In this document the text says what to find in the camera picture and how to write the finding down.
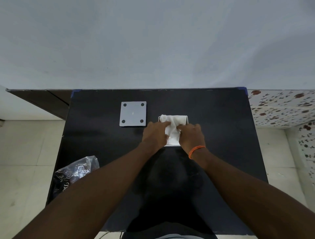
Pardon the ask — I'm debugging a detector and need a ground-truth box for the dark brown wooden bench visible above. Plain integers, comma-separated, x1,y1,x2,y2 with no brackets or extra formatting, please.
6,89,74,120

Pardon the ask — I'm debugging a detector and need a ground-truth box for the person's right hand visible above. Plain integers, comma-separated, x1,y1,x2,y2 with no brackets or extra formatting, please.
177,123,206,155

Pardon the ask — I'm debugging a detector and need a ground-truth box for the black table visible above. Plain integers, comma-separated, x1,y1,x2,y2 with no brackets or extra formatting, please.
46,87,269,236

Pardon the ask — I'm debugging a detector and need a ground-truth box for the orange wrist thread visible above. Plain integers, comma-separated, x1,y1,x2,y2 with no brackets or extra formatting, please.
188,145,206,160

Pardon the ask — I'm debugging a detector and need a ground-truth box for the grey square plate with dots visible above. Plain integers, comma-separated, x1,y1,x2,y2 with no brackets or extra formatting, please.
119,101,147,127

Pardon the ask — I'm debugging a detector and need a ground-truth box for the clear plastic bag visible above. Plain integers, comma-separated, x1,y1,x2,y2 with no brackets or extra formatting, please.
53,156,100,197

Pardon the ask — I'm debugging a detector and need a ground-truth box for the person's left hand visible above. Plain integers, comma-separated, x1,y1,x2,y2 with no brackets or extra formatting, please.
141,121,171,150

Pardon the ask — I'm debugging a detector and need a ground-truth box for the person's left forearm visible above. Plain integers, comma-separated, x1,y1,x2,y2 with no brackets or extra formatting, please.
12,142,158,239

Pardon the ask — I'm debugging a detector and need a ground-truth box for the white cloth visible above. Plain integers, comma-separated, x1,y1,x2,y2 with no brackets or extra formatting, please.
159,114,187,145

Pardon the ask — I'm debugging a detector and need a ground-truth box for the person's right forearm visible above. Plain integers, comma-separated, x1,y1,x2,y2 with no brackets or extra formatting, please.
189,147,315,239

